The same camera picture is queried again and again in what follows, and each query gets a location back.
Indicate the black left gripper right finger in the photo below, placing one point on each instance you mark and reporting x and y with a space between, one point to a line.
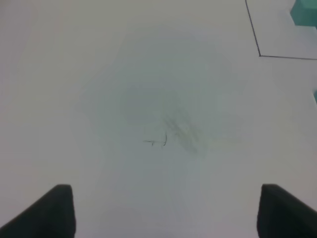
282 215

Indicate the green template block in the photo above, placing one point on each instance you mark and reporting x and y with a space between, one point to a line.
304 13

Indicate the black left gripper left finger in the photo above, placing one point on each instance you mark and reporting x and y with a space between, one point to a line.
51 216

